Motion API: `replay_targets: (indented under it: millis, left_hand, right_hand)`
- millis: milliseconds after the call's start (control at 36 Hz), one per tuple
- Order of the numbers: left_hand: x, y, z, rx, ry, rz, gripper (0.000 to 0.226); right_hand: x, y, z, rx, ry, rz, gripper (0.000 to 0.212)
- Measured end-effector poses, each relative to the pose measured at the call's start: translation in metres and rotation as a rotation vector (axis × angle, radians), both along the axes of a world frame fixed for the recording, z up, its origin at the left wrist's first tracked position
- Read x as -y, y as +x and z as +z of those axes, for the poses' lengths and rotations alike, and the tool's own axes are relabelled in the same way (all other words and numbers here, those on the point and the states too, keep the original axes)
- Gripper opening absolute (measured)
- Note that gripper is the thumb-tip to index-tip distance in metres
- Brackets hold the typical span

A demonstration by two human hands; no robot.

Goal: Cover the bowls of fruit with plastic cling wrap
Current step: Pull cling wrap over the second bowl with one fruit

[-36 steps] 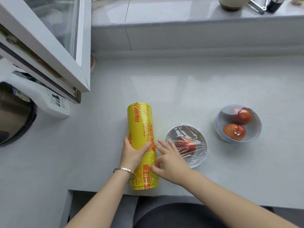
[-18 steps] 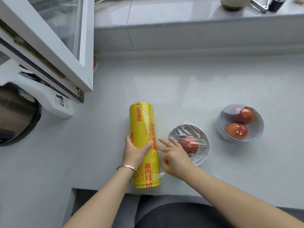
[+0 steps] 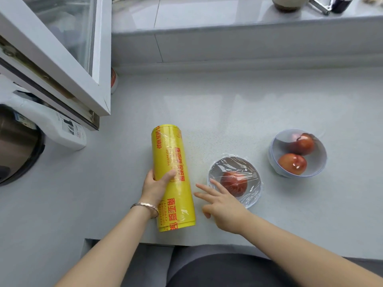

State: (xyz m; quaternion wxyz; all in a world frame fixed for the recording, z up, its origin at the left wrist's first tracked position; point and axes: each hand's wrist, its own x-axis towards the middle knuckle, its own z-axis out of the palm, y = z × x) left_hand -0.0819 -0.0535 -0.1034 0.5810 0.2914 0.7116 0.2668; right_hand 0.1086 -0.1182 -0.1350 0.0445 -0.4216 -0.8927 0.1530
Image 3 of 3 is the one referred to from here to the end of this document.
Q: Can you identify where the silver link bracelet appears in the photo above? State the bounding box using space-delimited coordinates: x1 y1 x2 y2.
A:
130 202 159 219

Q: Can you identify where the person's left forearm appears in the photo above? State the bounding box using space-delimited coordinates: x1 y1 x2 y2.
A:
55 206 157 287

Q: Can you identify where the yellow plastic wrap roll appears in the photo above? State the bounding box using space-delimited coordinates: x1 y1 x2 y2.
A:
151 124 197 233

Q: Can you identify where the beige ceramic pot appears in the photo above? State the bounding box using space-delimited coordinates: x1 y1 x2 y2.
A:
271 0 312 12

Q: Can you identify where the person's left hand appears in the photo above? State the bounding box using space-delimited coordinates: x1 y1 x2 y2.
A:
140 169 177 213

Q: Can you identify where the person's right hand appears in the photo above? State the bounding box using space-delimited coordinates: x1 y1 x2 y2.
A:
193 178 253 236

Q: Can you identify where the person's right forearm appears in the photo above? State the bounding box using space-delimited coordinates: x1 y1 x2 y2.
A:
239 215 383 287

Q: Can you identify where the metal kitchen tool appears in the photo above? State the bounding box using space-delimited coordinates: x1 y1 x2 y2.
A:
310 0 334 16

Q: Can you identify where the black rounded object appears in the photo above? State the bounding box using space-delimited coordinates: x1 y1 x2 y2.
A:
0 104 46 187

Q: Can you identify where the black spray bottle white cap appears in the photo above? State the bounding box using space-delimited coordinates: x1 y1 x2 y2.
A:
330 0 355 14

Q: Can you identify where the clear cling film sheet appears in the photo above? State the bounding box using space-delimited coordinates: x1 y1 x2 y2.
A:
268 128 328 179

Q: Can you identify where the white appliance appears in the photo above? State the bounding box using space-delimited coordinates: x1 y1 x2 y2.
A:
0 74 87 151

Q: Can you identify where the grey shirt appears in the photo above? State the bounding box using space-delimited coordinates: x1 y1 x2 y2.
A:
121 243 300 287

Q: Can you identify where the white open window sash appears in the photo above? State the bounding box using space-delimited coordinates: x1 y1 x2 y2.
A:
0 0 112 117

